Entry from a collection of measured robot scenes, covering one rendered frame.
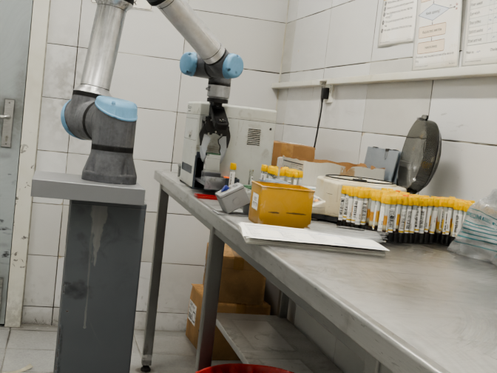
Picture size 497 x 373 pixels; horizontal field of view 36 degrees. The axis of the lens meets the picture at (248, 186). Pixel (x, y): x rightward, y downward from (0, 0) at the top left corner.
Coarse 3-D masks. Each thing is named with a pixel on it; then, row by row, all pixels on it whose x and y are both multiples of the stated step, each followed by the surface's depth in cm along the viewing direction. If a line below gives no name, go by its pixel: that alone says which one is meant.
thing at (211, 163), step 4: (208, 156) 254; (212, 156) 254; (216, 156) 255; (204, 160) 257; (208, 160) 254; (212, 160) 254; (216, 160) 255; (204, 164) 256; (208, 164) 254; (212, 164) 255; (216, 164) 255; (204, 168) 256; (208, 168) 254; (212, 168) 255; (216, 168) 255
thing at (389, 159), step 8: (368, 152) 278; (376, 152) 269; (384, 152) 261; (392, 152) 253; (400, 152) 249; (368, 160) 276; (376, 160) 267; (384, 160) 260; (392, 160) 252; (392, 168) 250; (392, 176) 249
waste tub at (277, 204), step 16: (256, 192) 192; (272, 192) 186; (288, 192) 187; (304, 192) 188; (256, 208) 190; (272, 208) 187; (288, 208) 187; (304, 208) 188; (272, 224) 187; (288, 224) 188; (304, 224) 189
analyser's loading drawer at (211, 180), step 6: (204, 174) 254; (210, 174) 254; (216, 174) 255; (198, 180) 260; (204, 180) 254; (210, 180) 249; (216, 180) 249; (222, 180) 250; (204, 186) 249; (210, 186) 249; (216, 186) 250; (222, 186) 250
